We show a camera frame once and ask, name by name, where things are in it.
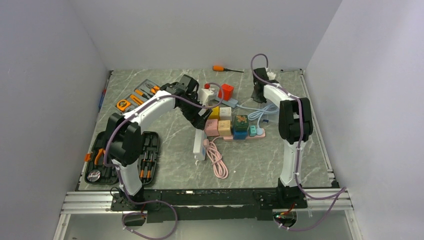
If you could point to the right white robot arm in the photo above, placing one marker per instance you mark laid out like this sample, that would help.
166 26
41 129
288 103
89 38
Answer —
295 124

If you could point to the white cube socket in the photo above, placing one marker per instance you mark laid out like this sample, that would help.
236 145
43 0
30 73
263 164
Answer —
225 113

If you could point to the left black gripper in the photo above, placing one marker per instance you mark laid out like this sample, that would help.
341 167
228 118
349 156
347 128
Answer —
198 121

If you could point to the pink power strip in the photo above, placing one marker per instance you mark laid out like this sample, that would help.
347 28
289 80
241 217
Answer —
261 136

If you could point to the yellow cube socket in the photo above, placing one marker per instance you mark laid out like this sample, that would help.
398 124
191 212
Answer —
215 113

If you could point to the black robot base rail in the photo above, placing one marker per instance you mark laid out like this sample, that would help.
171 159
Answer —
211 204

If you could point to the pink cube socket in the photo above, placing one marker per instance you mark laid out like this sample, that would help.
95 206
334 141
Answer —
211 128

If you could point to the grey tool tray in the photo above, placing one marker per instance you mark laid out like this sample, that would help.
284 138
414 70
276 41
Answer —
141 94

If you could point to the orange case latch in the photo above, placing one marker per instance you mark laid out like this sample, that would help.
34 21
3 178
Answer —
88 157

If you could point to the clear plastic organizer box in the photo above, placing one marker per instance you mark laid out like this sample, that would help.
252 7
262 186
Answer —
270 114

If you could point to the blue red pen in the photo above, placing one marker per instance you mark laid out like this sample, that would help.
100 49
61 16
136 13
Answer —
102 96

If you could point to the green cube adapter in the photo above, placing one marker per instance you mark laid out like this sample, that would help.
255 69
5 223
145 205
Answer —
240 123

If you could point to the white power strip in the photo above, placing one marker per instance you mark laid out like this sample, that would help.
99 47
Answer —
199 149

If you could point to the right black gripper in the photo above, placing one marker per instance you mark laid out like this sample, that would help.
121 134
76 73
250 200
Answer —
255 97

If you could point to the blue cube adapter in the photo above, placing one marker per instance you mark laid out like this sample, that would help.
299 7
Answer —
240 135

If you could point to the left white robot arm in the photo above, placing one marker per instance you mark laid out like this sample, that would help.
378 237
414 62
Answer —
124 137

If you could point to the teal plug adapter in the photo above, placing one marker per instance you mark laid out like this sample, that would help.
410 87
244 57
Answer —
252 131

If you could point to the red cube socket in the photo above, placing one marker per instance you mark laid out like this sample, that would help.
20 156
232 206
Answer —
226 92

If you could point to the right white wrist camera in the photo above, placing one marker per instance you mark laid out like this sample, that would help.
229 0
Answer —
271 76

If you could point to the light blue power strip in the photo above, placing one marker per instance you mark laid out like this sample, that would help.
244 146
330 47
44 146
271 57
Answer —
228 103

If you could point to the orange handled screwdriver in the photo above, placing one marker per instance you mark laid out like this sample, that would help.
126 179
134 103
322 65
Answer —
218 68

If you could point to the orange handled pliers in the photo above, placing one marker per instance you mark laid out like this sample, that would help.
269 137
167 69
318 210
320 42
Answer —
98 160

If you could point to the tan cube socket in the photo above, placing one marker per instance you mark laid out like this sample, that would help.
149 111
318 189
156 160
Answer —
224 128

